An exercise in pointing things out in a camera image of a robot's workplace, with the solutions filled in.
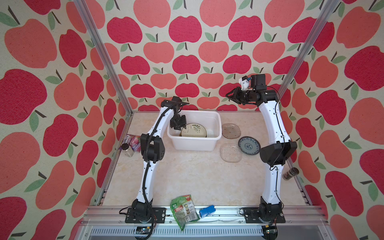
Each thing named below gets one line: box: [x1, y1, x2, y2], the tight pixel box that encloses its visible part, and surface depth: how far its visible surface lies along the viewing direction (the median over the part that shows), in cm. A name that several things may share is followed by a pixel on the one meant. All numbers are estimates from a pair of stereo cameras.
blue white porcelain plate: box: [238, 136, 261, 156], surface depth 104 cm
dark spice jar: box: [282, 167, 300, 181], surface depth 82 cm
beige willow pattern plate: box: [179, 123, 207, 138], surface depth 107 cm
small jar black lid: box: [121, 143, 135, 158], surface depth 92 cm
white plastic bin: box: [167, 110, 223, 151], surface depth 98 cm
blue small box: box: [199, 204, 216, 218], surface depth 76 cm
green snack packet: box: [170, 194, 201, 231], surface depth 76 cm
